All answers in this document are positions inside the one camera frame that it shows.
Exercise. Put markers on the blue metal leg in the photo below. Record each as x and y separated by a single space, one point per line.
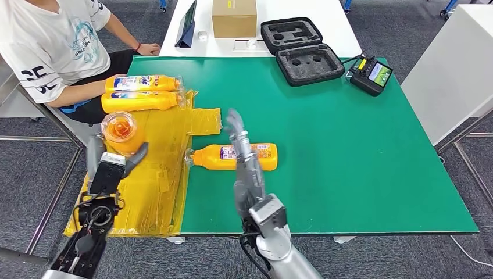
348 5
164 4

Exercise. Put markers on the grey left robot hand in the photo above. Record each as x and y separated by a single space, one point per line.
95 148

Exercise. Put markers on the person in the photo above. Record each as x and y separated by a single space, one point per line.
46 38

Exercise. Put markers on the tablet in blue case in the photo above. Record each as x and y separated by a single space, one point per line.
186 34

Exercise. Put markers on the yellow plastic-wrapped board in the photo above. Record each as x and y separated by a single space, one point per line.
161 200

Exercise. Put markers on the white cabinet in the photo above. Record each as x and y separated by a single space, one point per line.
454 77

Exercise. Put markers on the small white round object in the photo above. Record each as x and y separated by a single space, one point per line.
203 35

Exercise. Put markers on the blue wheeled stand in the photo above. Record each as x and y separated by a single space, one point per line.
450 6

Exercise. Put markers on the black foam-lined case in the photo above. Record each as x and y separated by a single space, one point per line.
308 65

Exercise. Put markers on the white table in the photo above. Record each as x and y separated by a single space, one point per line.
327 23

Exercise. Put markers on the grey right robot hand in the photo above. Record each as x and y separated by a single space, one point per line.
248 181

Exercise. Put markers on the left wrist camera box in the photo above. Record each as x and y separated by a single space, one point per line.
108 179

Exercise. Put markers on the steel bench frame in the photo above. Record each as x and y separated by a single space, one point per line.
77 127

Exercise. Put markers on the steel table frame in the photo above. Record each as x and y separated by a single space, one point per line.
481 135

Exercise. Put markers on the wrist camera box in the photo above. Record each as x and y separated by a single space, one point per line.
108 179
269 211

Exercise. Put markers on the white table foot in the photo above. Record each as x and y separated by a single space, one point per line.
344 240
176 240

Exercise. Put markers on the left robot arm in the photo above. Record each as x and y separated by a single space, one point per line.
88 231

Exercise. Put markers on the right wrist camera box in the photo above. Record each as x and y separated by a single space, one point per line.
269 211

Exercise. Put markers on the brown cardboard box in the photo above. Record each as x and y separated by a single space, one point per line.
234 20

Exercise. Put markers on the grey metal tube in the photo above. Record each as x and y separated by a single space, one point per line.
23 256

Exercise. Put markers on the black remote controller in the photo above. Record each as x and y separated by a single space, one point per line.
366 81

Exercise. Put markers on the orange detergent bottle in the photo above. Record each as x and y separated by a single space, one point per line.
129 144
142 104
210 160
169 83

